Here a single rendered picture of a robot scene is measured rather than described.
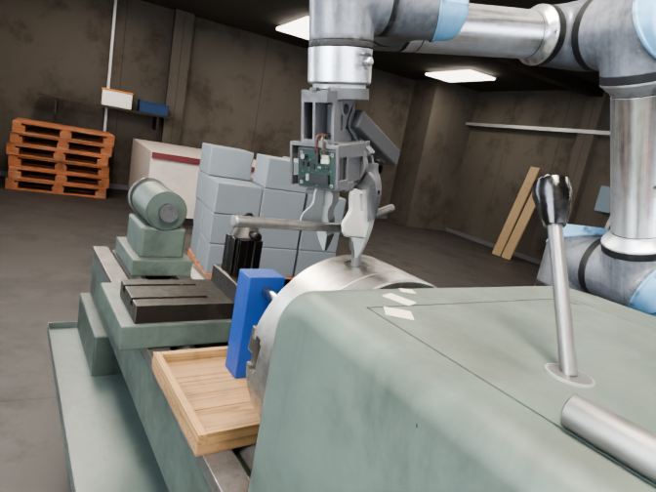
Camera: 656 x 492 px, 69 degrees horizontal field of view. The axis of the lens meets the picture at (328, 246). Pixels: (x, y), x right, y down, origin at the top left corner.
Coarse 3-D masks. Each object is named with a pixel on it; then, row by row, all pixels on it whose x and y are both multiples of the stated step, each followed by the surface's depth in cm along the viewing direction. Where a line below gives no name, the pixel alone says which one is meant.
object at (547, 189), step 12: (540, 180) 41; (552, 180) 40; (564, 180) 40; (540, 192) 41; (552, 192) 40; (564, 192) 40; (540, 204) 41; (552, 204) 40; (564, 204) 40; (540, 216) 41; (552, 216) 40; (564, 216) 40
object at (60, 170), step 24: (24, 120) 679; (24, 144) 662; (48, 144) 707; (96, 144) 701; (24, 168) 668; (48, 168) 689; (72, 168) 733; (96, 168) 782; (48, 192) 688; (72, 192) 710; (96, 192) 715
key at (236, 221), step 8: (384, 208) 72; (392, 208) 74; (232, 216) 47; (240, 216) 47; (248, 216) 49; (232, 224) 47; (240, 224) 47; (248, 224) 48; (256, 224) 49; (264, 224) 50; (272, 224) 51; (280, 224) 52; (288, 224) 53; (296, 224) 55; (304, 224) 56; (312, 224) 57; (320, 224) 59; (328, 224) 60; (336, 224) 62
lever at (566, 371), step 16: (560, 224) 40; (560, 240) 40; (560, 256) 39; (560, 272) 39; (560, 288) 38; (560, 304) 38; (560, 320) 38; (560, 336) 37; (560, 352) 37; (544, 368) 37; (560, 368) 37; (576, 368) 36; (576, 384) 35; (592, 384) 35
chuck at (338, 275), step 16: (368, 256) 75; (304, 272) 69; (320, 272) 68; (336, 272) 67; (352, 272) 66; (368, 272) 66; (288, 288) 68; (304, 288) 66; (320, 288) 64; (336, 288) 63; (272, 304) 67; (272, 320) 65; (256, 336) 67; (272, 336) 64; (256, 368) 66; (256, 384) 66; (256, 400) 67
